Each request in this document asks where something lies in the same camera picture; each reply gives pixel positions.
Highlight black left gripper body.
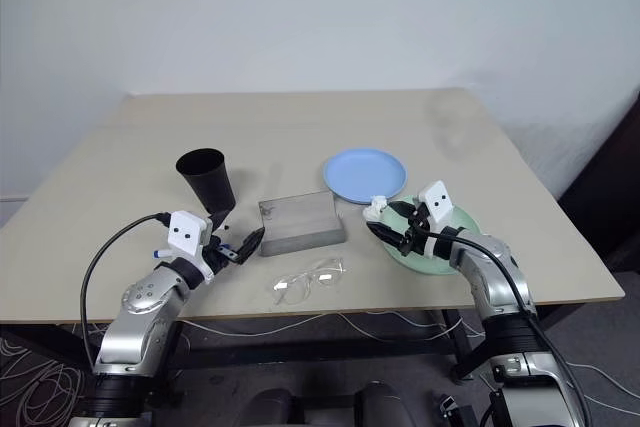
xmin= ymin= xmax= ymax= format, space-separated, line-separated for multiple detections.
xmin=202 ymin=216 xmax=247 ymax=274

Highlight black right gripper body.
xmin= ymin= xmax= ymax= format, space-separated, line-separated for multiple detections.
xmin=399 ymin=201 xmax=434 ymax=258

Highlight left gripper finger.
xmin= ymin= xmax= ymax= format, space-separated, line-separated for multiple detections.
xmin=234 ymin=226 xmax=266 ymax=266
xmin=206 ymin=211 xmax=232 ymax=236

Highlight white paper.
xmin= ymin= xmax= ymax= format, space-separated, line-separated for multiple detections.
xmin=362 ymin=195 xmax=389 ymax=223

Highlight green round plate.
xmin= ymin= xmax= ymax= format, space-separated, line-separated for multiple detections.
xmin=372 ymin=194 xmax=481 ymax=277

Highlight grey glasses case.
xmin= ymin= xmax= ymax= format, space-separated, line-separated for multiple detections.
xmin=257 ymin=190 xmax=348 ymax=258

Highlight clear frame glasses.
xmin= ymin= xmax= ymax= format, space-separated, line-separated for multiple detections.
xmin=271 ymin=256 xmax=346 ymax=307

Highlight black plastic cup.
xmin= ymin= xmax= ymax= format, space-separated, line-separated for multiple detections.
xmin=174 ymin=147 xmax=237 ymax=214

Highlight blue round plate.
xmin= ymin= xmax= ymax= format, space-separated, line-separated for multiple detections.
xmin=322 ymin=147 xmax=410 ymax=206

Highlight dark rounded shape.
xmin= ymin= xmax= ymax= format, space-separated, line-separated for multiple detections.
xmin=238 ymin=386 xmax=297 ymax=427
xmin=353 ymin=380 xmax=417 ymax=427

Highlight small black floor device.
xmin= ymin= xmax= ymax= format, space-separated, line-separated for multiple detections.
xmin=438 ymin=395 xmax=470 ymax=427

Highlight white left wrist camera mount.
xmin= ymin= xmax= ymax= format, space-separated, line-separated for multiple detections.
xmin=158 ymin=210 xmax=215 ymax=282

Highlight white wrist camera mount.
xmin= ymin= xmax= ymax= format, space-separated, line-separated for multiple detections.
xmin=415 ymin=179 xmax=457 ymax=261
xmin=158 ymin=210 xmax=215 ymax=282

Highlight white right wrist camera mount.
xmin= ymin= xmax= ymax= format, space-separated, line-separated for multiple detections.
xmin=415 ymin=179 xmax=457 ymax=261

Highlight thin white cable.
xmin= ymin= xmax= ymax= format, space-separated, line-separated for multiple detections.
xmin=177 ymin=310 xmax=484 ymax=346

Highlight black metal table frame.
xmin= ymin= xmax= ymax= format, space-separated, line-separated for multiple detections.
xmin=164 ymin=309 xmax=496 ymax=383

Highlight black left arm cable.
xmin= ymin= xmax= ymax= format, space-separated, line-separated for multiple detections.
xmin=81 ymin=211 xmax=174 ymax=371

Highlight white floor cable bundle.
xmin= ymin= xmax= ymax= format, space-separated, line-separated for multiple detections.
xmin=0 ymin=331 xmax=89 ymax=421

